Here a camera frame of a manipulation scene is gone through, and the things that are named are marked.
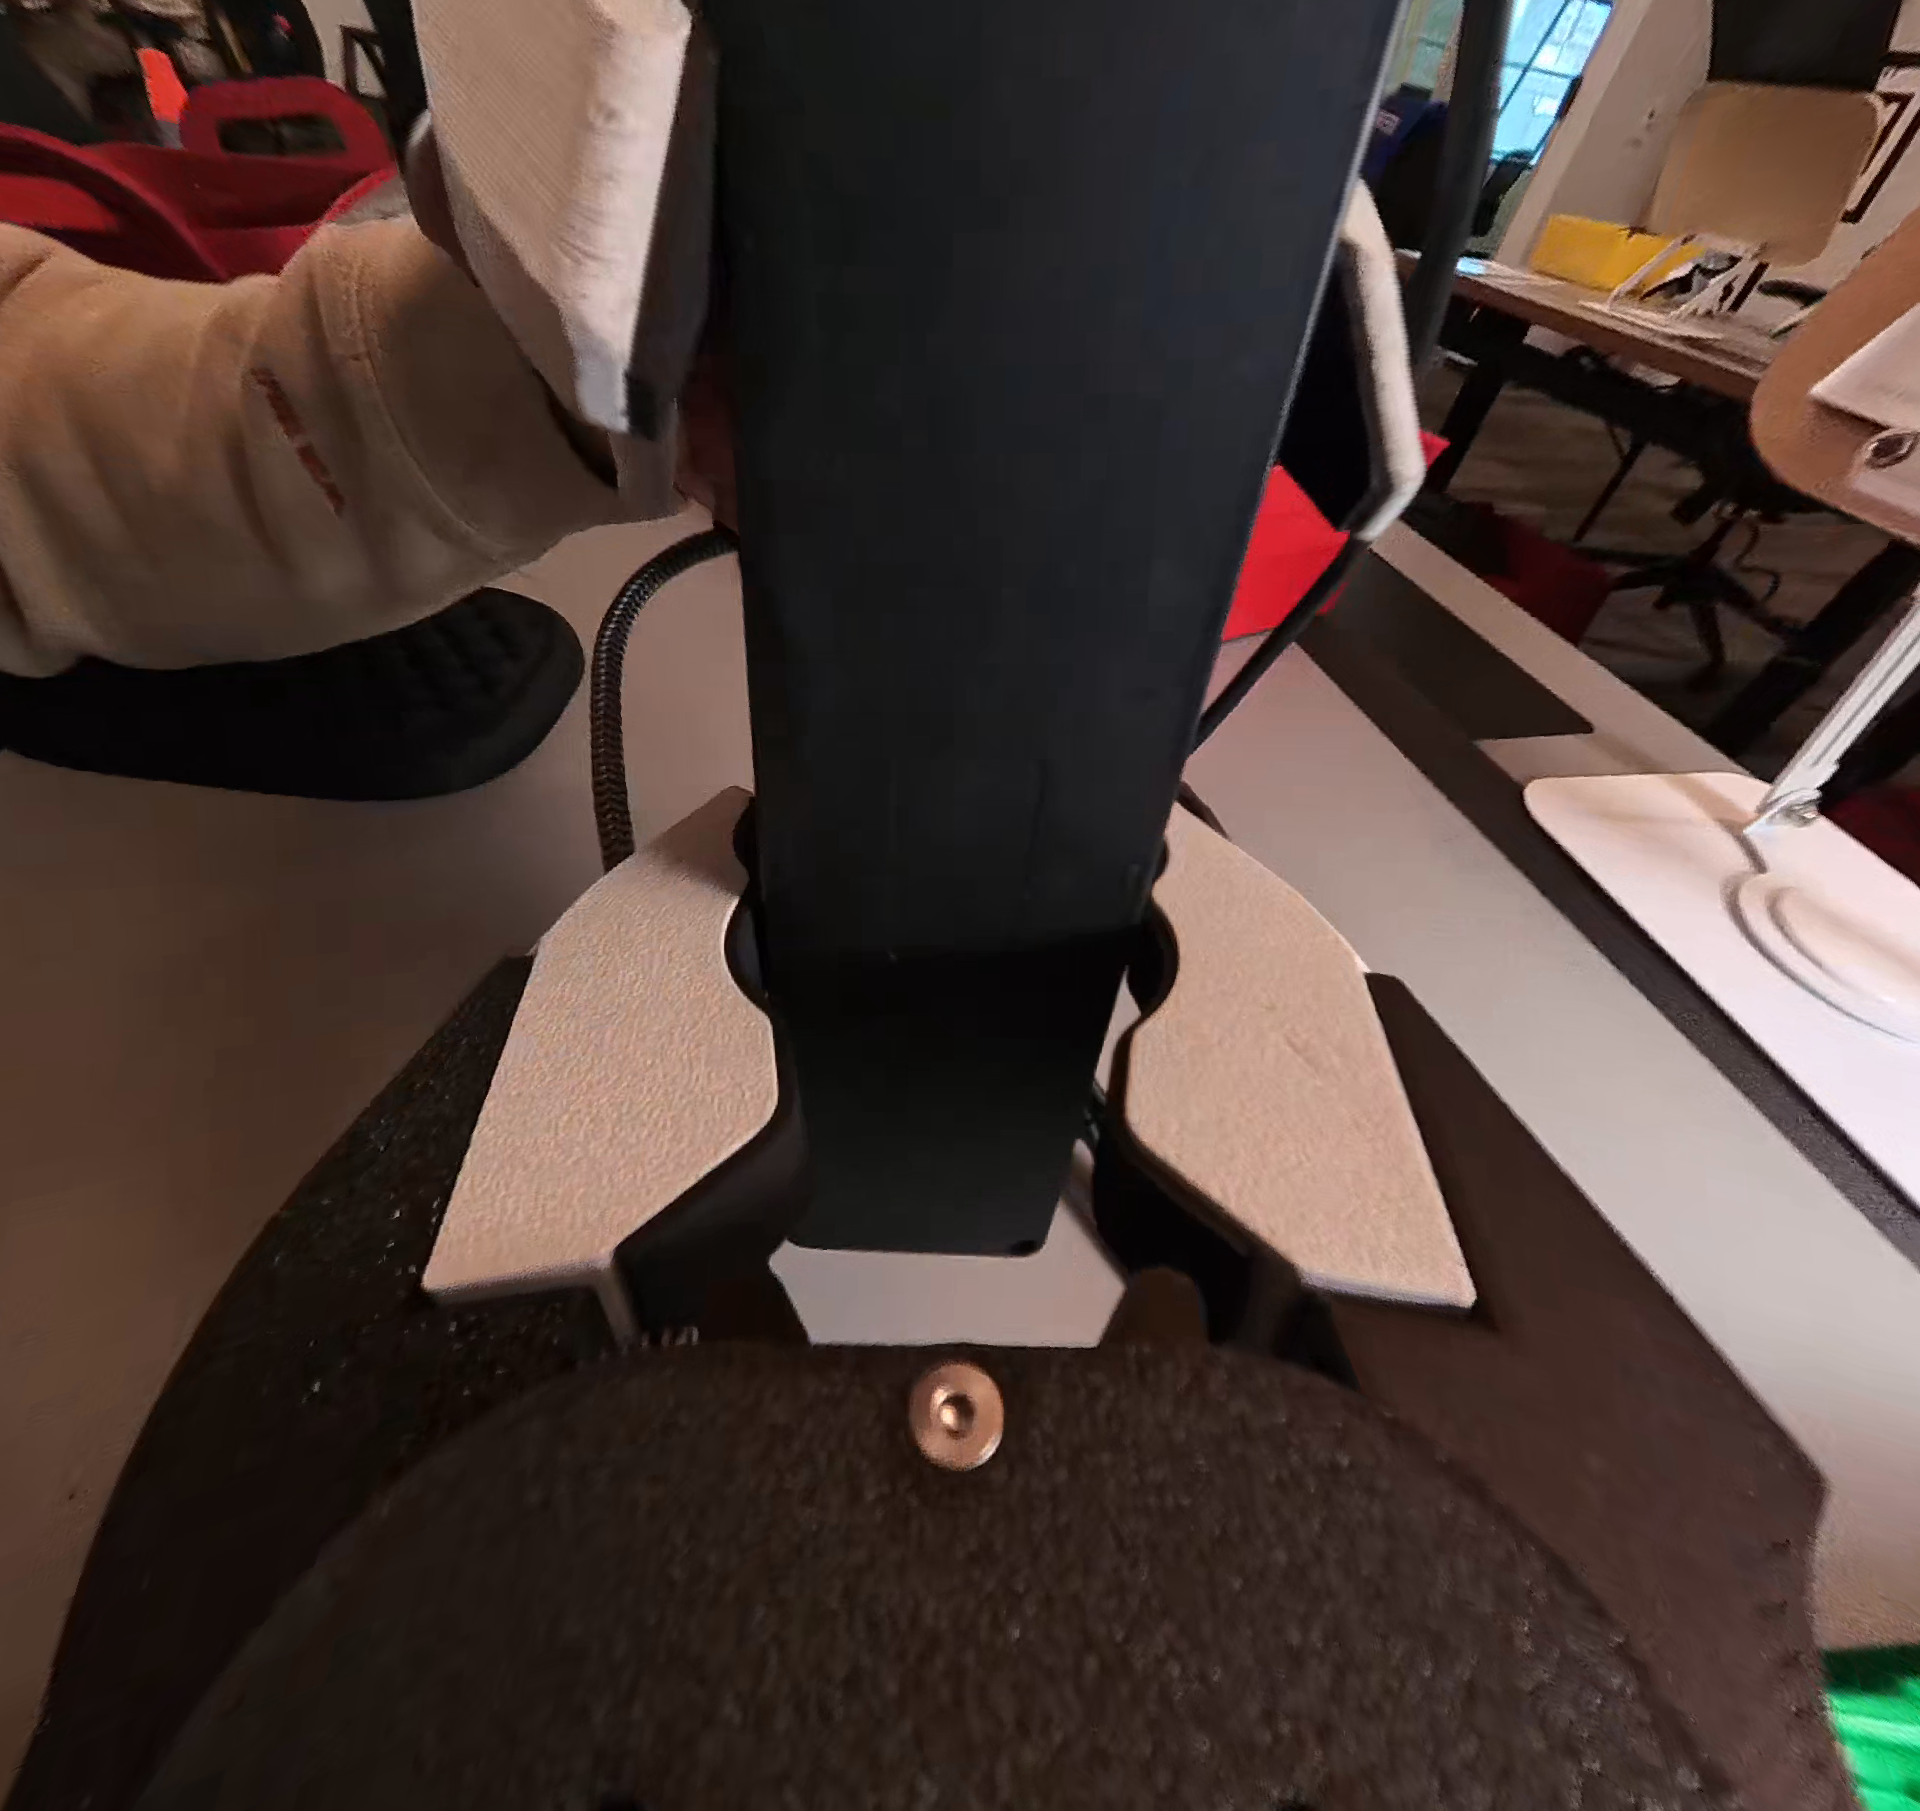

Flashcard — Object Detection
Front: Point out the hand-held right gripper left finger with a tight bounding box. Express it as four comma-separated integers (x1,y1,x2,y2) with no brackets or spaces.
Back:
420,786,815,1345

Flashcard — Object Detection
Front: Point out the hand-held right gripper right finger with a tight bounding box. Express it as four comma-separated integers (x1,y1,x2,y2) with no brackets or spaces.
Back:
1091,804,1482,1345

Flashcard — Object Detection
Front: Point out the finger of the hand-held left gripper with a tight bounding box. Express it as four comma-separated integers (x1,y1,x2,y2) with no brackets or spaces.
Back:
1274,180,1430,542
392,0,709,436

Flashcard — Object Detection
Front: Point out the red plastic bin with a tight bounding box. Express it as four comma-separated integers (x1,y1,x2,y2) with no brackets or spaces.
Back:
1221,432,1453,644

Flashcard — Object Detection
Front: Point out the braided usb cable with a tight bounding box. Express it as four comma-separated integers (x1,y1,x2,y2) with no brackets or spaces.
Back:
587,528,739,876

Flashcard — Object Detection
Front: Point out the black seven-port usb hub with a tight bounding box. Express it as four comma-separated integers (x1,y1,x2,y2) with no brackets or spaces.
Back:
695,0,1441,1257

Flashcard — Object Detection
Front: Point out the green plastic bin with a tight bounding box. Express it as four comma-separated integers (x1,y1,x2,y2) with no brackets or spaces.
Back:
1817,1643,1920,1811

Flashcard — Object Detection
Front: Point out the person's left forearm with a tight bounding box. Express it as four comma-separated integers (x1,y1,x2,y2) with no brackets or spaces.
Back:
0,218,684,680

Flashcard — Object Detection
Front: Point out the person's left hand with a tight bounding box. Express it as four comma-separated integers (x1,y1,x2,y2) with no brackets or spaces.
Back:
397,108,482,286

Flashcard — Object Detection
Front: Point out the yellow plastic bin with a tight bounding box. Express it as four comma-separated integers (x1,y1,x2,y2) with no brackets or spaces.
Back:
1525,212,1680,296

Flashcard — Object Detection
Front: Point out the dark red floor bin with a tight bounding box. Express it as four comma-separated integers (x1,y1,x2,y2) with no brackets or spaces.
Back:
1440,498,1619,644

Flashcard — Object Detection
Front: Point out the wooden desk with black legs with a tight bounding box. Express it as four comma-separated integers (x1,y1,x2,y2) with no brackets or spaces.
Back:
1440,258,1920,764

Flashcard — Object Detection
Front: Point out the instruction sheet on white stand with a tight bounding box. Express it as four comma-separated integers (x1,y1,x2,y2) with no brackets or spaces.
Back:
1522,214,1920,1048

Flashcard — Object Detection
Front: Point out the document stand with black sheet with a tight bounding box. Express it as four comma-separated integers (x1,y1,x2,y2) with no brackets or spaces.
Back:
1611,0,1920,320

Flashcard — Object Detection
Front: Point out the black wrist rest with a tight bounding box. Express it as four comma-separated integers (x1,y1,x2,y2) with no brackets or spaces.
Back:
0,586,587,804

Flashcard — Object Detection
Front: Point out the printed instruction sheet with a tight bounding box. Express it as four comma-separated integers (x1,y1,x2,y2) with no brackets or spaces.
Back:
1806,338,1920,440

